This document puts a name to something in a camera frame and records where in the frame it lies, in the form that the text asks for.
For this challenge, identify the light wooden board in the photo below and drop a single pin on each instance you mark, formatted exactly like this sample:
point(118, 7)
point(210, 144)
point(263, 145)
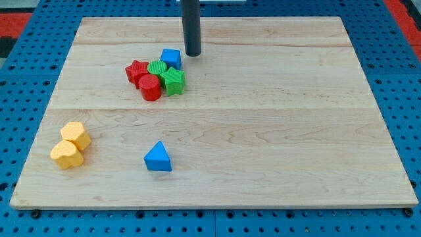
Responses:
point(277, 113)

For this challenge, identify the green star block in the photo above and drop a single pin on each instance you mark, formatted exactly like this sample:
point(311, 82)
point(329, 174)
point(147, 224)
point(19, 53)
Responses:
point(173, 81)

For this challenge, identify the red cylinder block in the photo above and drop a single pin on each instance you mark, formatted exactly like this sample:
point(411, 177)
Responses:
point(150, 87)

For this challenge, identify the blue triangle block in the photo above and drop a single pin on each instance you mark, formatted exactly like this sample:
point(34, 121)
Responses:
point(157, 159)

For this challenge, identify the blue cube block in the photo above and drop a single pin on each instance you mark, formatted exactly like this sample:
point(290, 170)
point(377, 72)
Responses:
point(172, 57)

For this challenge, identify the green cylinder block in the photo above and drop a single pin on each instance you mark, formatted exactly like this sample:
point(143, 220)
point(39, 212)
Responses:
point(157, 67)

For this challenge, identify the red star block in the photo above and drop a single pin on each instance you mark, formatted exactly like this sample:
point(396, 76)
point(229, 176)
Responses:
point(135, 71)

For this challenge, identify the yellow hexagon block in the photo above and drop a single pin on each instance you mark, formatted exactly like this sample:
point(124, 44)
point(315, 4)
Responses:
point(76, 133)

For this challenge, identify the yellow heart block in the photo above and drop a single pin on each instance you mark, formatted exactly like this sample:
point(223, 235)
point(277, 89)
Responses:
point(65, 154)

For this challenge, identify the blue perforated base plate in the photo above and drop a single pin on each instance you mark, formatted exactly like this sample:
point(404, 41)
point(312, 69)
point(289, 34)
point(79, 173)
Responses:
point(33, 66)

